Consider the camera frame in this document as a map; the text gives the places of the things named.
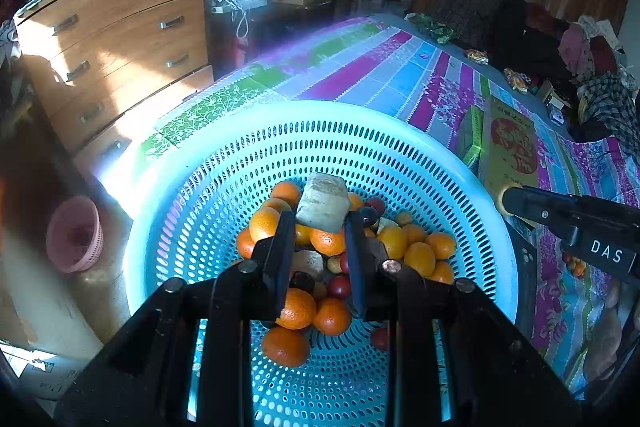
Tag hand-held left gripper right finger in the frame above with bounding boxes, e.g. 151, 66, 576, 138
345, 210, 584, 427

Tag white cable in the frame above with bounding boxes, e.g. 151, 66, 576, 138
209, 0, 250, 38

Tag pale melon chunk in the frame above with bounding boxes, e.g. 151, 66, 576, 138
295, 172, 352, 231

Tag pink plastic basket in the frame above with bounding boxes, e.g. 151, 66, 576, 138
46, 196, 105, 274

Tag pile of tangerines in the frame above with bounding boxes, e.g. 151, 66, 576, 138
235, 180, 458, 369

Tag wooden chest of drawers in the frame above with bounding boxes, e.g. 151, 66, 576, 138
14, 0, 216, 168

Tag blue perforated plastic basket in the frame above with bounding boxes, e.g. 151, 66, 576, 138
122, 101, 521, 427

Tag yellow gift box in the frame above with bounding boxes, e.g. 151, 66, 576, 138
477, 96, 543, 228

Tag green box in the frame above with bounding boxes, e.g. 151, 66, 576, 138
457, 106, 485, 168

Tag green snack packet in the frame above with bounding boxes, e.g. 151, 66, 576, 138
410, 13, 461, 45

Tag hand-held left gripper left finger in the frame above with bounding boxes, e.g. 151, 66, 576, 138
55, 209, 298, 427

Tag pile of clothes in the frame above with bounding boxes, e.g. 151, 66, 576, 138
492, 0, 640, 158

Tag striped floral tablecloth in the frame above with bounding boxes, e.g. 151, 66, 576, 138
95, 14, 640, 400

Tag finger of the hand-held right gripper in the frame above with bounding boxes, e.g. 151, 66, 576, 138
501, 186, 581, 243

